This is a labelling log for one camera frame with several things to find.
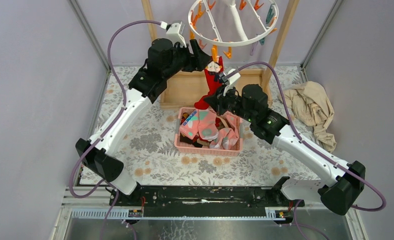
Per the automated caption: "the brown argyle sock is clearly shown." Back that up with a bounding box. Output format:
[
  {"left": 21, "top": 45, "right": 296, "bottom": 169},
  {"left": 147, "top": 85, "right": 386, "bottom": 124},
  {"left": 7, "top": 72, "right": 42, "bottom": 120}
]
[{"left": 179, "top": 133, "right": 211, "bottom": 148}]

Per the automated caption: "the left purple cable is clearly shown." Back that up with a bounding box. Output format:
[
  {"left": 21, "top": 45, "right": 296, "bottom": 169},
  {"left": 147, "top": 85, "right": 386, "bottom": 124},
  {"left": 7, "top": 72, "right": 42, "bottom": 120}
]
[{"left": 67, "top": 19, "right": 168, "bottom": 240}]

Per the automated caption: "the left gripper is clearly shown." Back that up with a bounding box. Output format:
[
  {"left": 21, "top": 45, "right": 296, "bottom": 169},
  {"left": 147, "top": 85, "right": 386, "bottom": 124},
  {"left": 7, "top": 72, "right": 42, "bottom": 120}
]
[{"left": 160, "top": 37, "right": 208, "bottom": 80}]

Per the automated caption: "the white round clip hanger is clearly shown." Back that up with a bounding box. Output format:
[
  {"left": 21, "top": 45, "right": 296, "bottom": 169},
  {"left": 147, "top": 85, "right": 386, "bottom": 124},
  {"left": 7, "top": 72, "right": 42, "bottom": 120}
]
[{"left": 187, "top": 0, "right": 280, "bottom": 59}]

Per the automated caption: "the pink plastic basket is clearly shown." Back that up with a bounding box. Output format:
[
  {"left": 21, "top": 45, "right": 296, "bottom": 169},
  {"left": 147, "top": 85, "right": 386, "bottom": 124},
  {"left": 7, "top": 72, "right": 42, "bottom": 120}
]
[{"left": 173, "top": 107, "right": 243, "bottom": 157}]

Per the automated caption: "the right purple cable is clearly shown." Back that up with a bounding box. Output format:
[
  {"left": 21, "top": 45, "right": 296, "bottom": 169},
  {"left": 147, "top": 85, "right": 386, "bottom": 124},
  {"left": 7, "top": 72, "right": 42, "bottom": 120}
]
[{"left": 223, "top": 61, "right": 387, "bottom": 240}]

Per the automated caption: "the floral table mat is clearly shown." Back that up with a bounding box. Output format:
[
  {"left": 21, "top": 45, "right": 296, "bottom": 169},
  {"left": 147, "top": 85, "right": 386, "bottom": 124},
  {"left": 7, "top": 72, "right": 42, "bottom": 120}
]
[{"left": 94, "top": 66, "right": 318, "bottom": 186}]

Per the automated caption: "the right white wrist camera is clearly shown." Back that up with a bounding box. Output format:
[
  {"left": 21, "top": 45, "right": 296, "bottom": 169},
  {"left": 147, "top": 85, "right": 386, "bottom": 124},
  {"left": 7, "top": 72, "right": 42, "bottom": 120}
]
[{"left": 219, "top": 67, "right": 241, "bottom": 96}]

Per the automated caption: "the wooden hanger stand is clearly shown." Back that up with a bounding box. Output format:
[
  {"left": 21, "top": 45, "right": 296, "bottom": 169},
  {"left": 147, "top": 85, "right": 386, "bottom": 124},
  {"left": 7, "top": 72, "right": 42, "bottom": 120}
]
[{"left": 160, "top": 0, "right": 299, "bottom": 109}]

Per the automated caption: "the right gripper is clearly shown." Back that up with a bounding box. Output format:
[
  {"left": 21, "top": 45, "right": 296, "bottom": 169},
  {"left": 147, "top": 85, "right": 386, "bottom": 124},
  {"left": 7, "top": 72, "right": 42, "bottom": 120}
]
[{"left": 203, "top": 82, "right": 255, "bottom": 123}]

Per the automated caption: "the red sock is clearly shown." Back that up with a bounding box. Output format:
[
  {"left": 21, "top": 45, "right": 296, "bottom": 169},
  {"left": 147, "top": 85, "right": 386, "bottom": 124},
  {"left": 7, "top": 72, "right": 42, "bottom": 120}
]
[
  {"left": 194, "top": 56, "right": 224, "bottom": 110},
  {"left": 215, "top": 116, "right": 225, "bottom": 130}
]

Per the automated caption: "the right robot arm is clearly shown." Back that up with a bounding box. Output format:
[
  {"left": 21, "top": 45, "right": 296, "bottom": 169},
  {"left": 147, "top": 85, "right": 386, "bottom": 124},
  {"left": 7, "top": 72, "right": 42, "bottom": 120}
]
[{"left": 203, "top": 84, "right": 366, "bottom": 216}]

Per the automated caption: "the beige crumpled cloth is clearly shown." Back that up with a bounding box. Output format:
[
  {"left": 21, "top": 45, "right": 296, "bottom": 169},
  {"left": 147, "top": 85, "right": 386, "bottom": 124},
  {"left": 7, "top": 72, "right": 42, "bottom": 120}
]
[{"left": 283, "top": 81, "right": 337, "bottom": 153}]

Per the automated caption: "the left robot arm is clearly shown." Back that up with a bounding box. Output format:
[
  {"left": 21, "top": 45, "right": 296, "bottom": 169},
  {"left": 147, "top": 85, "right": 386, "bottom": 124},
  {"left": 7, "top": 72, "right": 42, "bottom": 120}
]
[{"left": 75, "top": 38, "right": 212, "bottom": 206}]

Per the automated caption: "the purple cable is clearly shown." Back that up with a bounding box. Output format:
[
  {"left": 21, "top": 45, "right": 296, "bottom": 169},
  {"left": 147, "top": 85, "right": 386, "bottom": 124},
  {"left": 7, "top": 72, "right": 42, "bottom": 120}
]
[
  {"left": 67, "top": 19, "right": 168, "bottom": 240},
  {"left": 223, "top": 61, "right": 387, "bottom": 240}
]

